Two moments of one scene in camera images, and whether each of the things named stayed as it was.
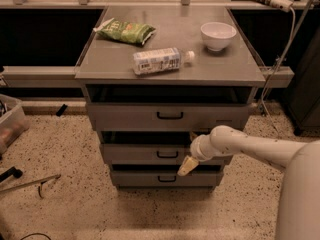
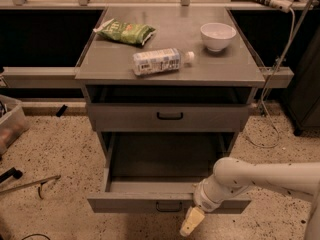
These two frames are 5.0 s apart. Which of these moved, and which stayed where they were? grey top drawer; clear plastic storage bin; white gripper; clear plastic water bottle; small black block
Moved: white gripper
Stayed: grey top drawer; clear plastic storage bin; small black block; clear plastic water bottle
